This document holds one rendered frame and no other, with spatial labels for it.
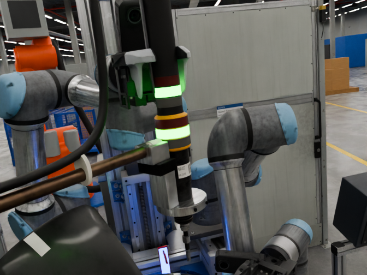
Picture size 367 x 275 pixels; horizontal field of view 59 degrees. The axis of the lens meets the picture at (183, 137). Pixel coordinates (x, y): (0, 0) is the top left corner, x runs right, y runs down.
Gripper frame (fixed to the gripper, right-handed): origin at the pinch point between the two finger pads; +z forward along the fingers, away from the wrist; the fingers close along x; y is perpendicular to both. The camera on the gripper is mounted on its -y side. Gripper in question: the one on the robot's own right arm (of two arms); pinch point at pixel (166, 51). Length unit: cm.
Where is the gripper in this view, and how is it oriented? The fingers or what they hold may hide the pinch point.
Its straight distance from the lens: 39.7
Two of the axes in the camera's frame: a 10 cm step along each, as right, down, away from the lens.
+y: 1.1, 9.7, 2.2
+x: -9.1, 1.9, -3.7
